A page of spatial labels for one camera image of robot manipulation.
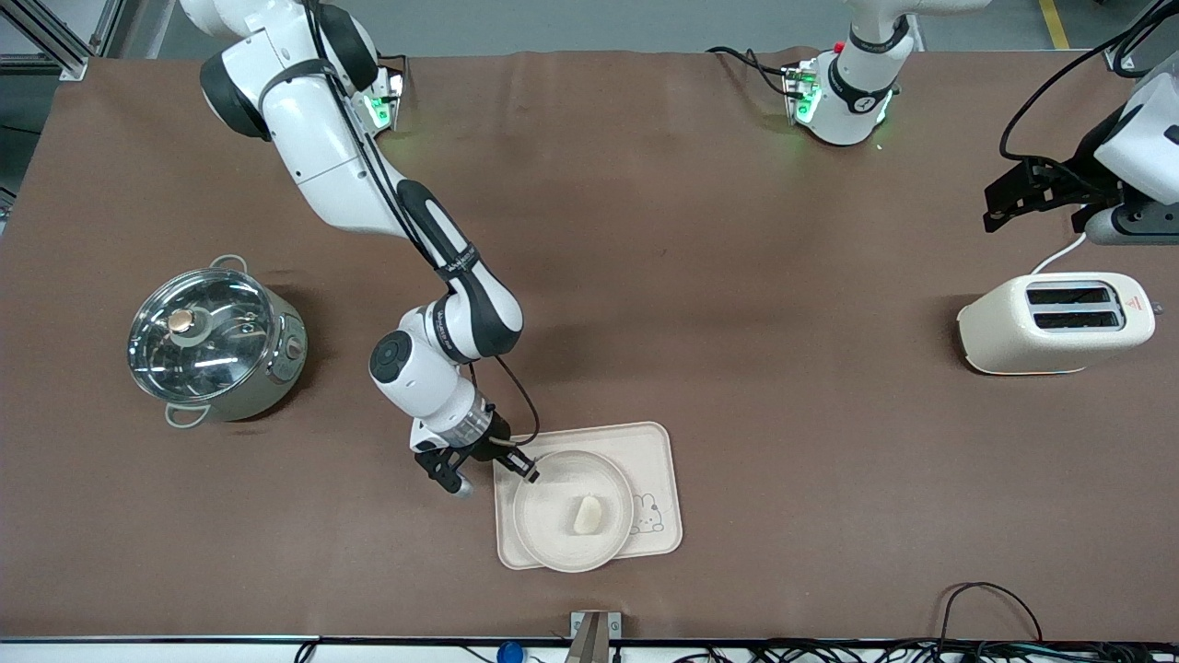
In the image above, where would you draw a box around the cream round plate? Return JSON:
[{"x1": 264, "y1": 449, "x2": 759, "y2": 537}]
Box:
[{"x1": 512, "y1": 449, "x2": 635, "y2": 574}]

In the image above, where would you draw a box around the cream tray with rabbit print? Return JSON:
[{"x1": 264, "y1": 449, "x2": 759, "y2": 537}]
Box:
[{"x1": 494, "y1": 422, "x2": 684, "y2": 571}]

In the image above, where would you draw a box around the white two-slot toaster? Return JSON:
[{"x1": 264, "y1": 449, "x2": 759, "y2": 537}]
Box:
[{"x1": 957, "y1": 272, "x2": 1163, "y2": 376}]

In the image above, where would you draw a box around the silver electric cooking pot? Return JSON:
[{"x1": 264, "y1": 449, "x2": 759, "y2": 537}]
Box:
[{"x1": 129, "y1": 255, "x2": 309, "y2": 430}]

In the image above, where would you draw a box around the glass pot lid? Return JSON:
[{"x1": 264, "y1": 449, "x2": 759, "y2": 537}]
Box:
[{"x1": 127, "y1": 269, "x2": 277, "y2": 403}]

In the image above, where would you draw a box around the white toaster power cable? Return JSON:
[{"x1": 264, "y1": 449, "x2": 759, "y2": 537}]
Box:
[{"x1": 1030, "y1": 232, "x2": 1090, "y2": 275}]

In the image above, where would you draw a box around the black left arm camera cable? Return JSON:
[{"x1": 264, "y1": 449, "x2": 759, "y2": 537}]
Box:
[{"x1": 999, "y1": 0, "x2": 1179, "y2": 167}]

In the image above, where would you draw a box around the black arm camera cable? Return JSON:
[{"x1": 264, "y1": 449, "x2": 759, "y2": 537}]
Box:
[
  {"x1": 304, "y1": 0, "x2": 543, "y2": 452},
  {"x1": 999, "y1": 0, "x2": 1179, "y2": 167}
]

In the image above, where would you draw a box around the grey metal camera bracket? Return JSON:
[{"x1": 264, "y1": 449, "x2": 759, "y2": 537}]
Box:
[{"x1": 569, "y1": 611, "x2": 623, "y2": 663}]

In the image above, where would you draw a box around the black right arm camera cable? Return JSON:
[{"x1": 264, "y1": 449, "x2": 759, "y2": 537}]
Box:
[{"x1": 304, "y1": 0, "x2": 543, "y2": 452}]

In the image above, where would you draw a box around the black cable bundle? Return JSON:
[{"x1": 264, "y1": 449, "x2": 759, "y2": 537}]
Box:
[{"x1": 672, "y1": 638, "x2": 1179, "y2": 663}]

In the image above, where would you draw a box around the black looped cable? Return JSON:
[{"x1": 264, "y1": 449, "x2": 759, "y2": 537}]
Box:
[{"x1": 938, "y1": 582, "x2": 1044, "y2": 646}]

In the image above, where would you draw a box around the aluminium frame profile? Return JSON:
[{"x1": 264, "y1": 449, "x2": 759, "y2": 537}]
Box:
[{"x1": 0, "y1": 0, "x2": 125, "y2": 82}]

